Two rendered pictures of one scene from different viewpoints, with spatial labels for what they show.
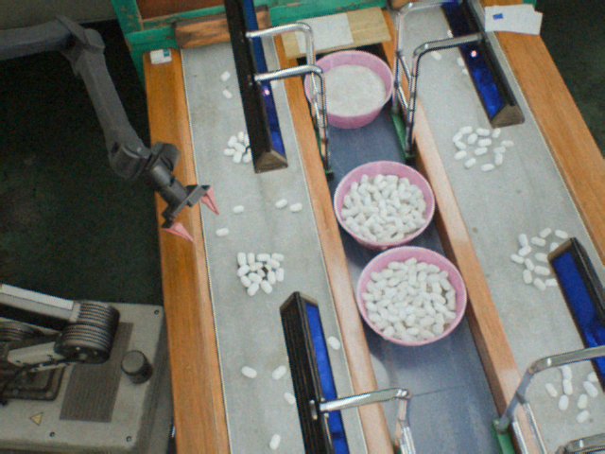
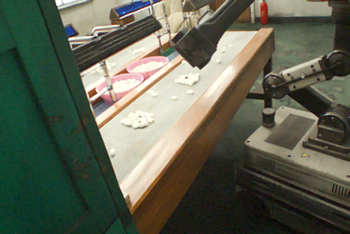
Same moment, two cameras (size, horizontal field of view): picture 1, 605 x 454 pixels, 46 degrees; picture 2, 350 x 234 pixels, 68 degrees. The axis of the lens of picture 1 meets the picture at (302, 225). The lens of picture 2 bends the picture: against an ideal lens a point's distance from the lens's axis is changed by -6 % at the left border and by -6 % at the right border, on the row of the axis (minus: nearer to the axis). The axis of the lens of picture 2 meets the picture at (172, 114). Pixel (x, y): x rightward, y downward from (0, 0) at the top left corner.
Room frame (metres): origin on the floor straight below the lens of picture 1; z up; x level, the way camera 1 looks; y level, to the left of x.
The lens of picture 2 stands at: (2.03, 0.86, 1.30)
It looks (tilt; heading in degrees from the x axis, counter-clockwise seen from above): 29 degrees down; 218
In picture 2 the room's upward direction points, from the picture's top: 11 degrees counter-clockwise
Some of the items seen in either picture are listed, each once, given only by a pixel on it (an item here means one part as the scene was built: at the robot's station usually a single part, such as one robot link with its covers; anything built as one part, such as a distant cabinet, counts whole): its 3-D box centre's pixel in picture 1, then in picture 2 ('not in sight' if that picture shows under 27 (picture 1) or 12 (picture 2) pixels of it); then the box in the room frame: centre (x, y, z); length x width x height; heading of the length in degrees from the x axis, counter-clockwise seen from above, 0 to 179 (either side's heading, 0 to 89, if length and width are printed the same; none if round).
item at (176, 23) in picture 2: not in sight; (180, 25); (-1.66, -1.56, 0.40); 0.74 x 0.56 x 0.38; 179
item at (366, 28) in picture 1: (334, 32); not in sight; (1.72, -0.18, 0.77); 0.33 x 0.15 x 0.01; 94
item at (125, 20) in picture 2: not in sight; (122, 18); (-3.06, -4.13, 0.32); 0.42 x 0.42 x 0.64; 88
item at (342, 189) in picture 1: (383, 210); (121, 90); (1.06, -0.23, 0.72); 0.27 x 0.27 x 0.10
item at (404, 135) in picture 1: (433, 81); not in sight; (1.34, -0.41, 0.90); 0.20 x 0.19 x 0.45; 4
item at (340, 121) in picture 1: (349, 93); not in sight; (1.50, -0.20, 0.72); 0.27 x 0.27 x 0.10
